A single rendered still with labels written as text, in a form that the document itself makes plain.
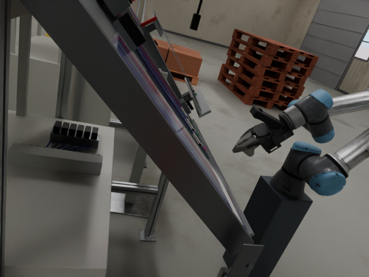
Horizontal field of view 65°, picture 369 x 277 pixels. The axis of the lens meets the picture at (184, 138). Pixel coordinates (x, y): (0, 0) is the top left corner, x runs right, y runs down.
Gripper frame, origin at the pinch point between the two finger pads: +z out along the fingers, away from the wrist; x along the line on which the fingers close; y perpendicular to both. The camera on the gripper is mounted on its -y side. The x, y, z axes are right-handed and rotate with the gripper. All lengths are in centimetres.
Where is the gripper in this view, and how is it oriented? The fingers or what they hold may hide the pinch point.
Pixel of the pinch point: (234, 148)
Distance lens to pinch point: 102.0
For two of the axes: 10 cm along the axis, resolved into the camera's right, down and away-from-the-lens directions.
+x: -1.9, -4.7, 8.6
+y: 5.2, 7.0, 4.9
